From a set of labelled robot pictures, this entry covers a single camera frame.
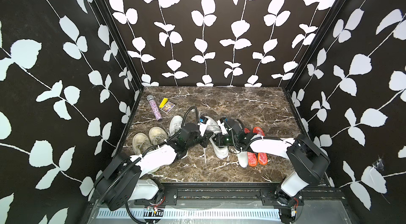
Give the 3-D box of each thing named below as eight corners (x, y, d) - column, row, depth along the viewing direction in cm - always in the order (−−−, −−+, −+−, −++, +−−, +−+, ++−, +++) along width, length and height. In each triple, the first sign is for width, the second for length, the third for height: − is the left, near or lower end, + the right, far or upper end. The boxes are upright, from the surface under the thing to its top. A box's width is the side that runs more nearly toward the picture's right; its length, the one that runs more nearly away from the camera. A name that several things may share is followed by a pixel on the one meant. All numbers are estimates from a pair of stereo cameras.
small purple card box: (161, 109, 110) (160, 108, 108) (169, 102, 114) (168, 100, 112) (167, 113, 108) (166, 111, 106) (175, 105, 112) (174, 104, 110)
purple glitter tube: (158, 122, 103) (156, 119, 100) (147, 99, 116) (146, 96, 112) (165, 119, 104) (164, 116, 101) (154, 97, 117) (152, 93, 114)
